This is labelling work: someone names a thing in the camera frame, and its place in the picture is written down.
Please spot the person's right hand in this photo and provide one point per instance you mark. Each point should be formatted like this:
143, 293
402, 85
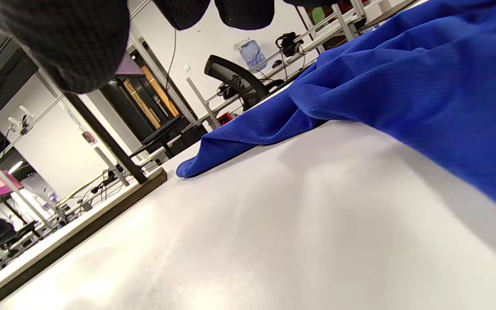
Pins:
71, 43

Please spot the blue cloth towel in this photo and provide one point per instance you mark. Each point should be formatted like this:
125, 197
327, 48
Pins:
403, 86

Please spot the white desktop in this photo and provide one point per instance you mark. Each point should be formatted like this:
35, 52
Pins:
274, 237

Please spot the black mesh office chair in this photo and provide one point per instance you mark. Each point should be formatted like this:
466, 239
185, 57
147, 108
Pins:
230, 73

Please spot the clear water jug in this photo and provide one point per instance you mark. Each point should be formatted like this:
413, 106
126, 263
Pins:
252, 56

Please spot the black headset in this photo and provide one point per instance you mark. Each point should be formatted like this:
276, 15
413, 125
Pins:
289, 43

